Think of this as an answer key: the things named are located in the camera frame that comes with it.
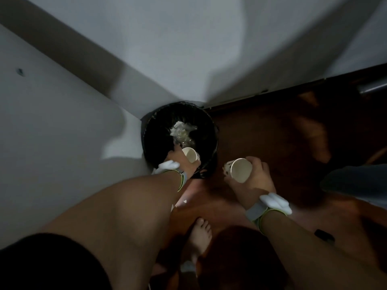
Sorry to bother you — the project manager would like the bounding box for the grey metal bar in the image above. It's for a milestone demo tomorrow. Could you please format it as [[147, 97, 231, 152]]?
[[358, 76, 387, 94]]

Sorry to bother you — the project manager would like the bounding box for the large white paper cup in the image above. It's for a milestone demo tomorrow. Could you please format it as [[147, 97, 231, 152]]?
[[223, 158, 253, 183]]

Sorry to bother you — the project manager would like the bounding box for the person's right forearm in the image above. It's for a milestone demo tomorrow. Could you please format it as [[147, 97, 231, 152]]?
[[260, 210, 387, 290]]

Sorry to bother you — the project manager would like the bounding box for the person's black sleeve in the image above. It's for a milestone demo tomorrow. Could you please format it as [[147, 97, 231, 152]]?
[[0, 232, 113, 290]]

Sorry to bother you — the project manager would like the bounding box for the person's left hand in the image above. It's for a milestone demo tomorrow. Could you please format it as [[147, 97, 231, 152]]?
[[165, 148, 202, 179]]

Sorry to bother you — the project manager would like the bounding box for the person's left forearm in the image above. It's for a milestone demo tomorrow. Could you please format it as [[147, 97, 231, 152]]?
[[39, 172, 189, 290]]

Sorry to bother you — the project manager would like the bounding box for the small white paper cup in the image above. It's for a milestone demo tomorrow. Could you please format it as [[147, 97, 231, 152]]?
[[181, 147, 198, 164]]

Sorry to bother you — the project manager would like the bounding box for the crumpled white trash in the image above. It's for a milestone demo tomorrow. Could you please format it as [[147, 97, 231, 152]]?
[[169, 121, 198, 148]]

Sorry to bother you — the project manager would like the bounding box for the white wrist tracker with strap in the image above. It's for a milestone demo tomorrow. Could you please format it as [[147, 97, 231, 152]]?
[[152, 160, 190, 192], [245, 193, 293, 233]]

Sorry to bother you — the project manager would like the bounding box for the black round trash bin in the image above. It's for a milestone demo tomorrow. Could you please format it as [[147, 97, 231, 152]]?
[[140, 101, 219, 180]]

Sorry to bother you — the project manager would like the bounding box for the person's bare foot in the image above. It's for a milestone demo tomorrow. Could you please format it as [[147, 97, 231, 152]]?
[[181, 217, 213, 266]]

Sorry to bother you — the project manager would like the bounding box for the small black flat object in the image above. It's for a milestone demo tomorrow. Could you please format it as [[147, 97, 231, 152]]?
[[314, 229, 335, 243]]

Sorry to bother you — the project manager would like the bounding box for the person's right hand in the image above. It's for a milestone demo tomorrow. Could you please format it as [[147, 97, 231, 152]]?
[[223, 156, 277, 209]]

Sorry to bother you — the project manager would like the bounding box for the grey cloth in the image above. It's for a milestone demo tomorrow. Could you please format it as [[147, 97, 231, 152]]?
[[320, 164, 387, 209]]

